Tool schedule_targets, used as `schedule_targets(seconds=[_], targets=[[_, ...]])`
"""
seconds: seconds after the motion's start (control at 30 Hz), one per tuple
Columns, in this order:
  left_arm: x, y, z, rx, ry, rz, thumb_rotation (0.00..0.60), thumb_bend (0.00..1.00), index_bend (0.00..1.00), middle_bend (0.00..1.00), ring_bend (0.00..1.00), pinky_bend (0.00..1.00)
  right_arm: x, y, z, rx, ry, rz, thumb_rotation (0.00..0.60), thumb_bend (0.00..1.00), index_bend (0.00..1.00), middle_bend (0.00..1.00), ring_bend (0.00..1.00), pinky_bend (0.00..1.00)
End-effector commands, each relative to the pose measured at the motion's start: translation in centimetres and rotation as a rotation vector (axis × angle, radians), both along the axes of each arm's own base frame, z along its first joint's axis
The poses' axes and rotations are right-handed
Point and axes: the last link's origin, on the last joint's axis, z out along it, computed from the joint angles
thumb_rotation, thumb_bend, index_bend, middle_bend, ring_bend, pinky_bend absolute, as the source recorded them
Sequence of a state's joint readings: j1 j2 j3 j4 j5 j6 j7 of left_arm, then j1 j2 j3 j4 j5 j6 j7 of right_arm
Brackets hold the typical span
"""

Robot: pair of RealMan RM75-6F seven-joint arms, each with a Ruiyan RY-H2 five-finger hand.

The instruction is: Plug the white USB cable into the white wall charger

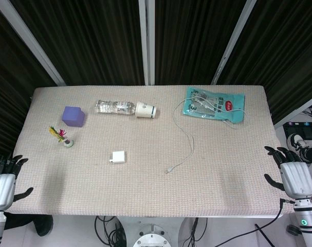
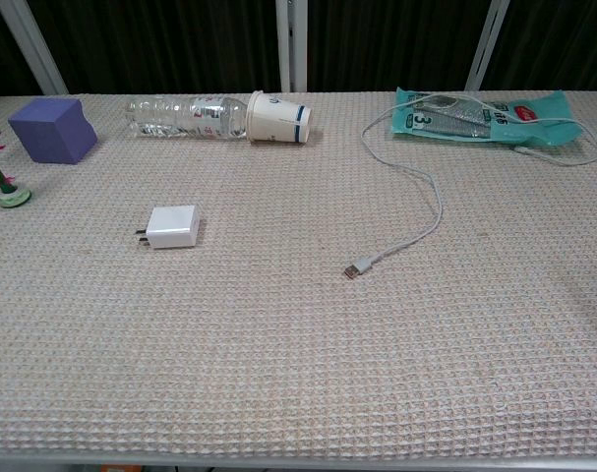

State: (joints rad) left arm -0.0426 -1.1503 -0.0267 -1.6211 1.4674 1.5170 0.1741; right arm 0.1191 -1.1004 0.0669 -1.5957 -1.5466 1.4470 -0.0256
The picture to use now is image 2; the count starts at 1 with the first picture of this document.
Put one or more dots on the beige waffle-weave tablecloth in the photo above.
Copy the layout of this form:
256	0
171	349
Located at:
298	344

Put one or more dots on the upright white frame post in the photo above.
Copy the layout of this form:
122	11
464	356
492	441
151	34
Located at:
291	44

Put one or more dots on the purple foam cube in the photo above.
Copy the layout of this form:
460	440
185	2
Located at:
52	130

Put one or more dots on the clear plastic water bottle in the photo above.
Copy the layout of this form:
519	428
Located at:
180	118

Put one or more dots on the teal snack bag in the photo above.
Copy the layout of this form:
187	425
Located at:
519	115

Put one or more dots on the black pleated curtain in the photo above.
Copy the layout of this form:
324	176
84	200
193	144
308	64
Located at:
170	44

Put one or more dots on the white paper cup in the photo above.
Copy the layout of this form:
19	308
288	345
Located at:
278	118

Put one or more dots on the pink and green flower toy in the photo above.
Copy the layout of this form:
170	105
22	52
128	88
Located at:
5	189

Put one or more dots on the white USB wall charger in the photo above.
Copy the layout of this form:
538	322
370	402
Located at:
172	227

